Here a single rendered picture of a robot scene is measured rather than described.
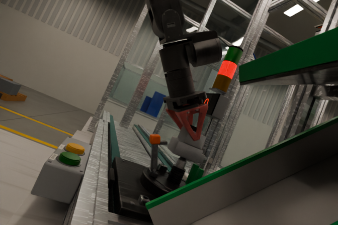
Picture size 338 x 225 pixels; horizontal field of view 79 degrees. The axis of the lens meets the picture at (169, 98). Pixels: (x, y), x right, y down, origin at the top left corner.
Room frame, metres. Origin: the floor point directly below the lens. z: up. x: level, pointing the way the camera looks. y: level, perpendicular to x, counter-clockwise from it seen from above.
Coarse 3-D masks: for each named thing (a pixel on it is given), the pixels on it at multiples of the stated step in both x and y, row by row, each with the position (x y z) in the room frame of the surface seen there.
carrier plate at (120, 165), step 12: (120, 168) 0.47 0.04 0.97; (132, 168) 0.50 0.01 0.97; (144, 168) 0.54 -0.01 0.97; (120, 180) 0.40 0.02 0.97; (132, 180) 0.43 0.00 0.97; (120, 192) 0.35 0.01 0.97; (132, 192) 0.37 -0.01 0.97; (144, 192) 0.39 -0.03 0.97; (120, 204) 0.32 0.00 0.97; (132, 204) 0.33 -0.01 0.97; (132, 216) 0.32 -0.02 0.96; (144, 216) 0.32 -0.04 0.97
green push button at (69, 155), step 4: (64, 152) 0.41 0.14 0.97; (68, 152) 0.42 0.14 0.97; (60, 156) 0.40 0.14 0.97; (64, 156) 0.40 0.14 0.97; (68, 156) 0.40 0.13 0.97; (72, 156) 0.41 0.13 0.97; (76, 156) 0.42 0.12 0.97; (60, 160) 0.39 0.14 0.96; (64, 160) 0.39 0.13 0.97; (68, 160) 0.39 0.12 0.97; (72, 160) 0.40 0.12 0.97; (76, 160) 0.40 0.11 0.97; (80, 160) 0.41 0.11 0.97; (68, 164) 0.39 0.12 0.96; (72, 164) 0.40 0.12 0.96; (76, 164) 0.41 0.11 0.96
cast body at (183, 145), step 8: (184, 128) 0.46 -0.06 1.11; (192, 128) 0.45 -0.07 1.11; (184, 136) 0.44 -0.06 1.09; (168, 144) 0.47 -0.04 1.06; (176, 144) 0.44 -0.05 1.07; (184, 144) 0.44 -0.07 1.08; (192, 144) 0.44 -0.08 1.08; (200, 144) 0.45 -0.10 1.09; (176, 152) 0.43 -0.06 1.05; (184, 152) 0.44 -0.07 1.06; (192, 152) 0.44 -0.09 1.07; (200, 152) 0.45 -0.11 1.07; (192, 160) 0.45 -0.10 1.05; (200, 160) 0.47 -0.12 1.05
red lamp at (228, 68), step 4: (224, 64) 0.66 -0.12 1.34; (228, 64) 0.65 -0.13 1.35; (232, 64) 0.65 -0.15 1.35; (220, 68) 0.67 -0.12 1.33; (224, 68) 0.65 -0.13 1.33; (228, 68) 0.65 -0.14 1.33; (232, 68) 0.65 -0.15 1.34; (220, 72) 0.66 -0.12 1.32; (224, 72) 0.65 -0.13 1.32; (228, 72) 0.65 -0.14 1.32; (232, 72) 0.65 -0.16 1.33; (228, 76) 0.65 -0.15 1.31; (232, 76) 0.66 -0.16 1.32
